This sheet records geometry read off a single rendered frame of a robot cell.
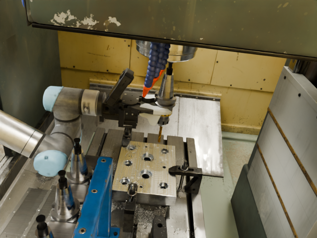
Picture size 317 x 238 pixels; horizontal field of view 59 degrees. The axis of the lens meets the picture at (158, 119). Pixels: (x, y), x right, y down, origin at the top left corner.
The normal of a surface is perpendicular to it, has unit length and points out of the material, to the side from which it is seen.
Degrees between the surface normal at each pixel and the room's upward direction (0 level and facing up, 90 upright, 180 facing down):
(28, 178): 17
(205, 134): 24
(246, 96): 90
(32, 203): 8
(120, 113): 90
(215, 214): 0
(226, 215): 0
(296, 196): 90
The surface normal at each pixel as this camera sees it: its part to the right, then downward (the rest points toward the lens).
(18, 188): 0.40, -0.77
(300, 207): -0.99, -0.11
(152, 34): -0.07, 0.81
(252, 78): -0.04, 0.54
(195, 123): 0.08, -0.54
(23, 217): 0.11, -0.90
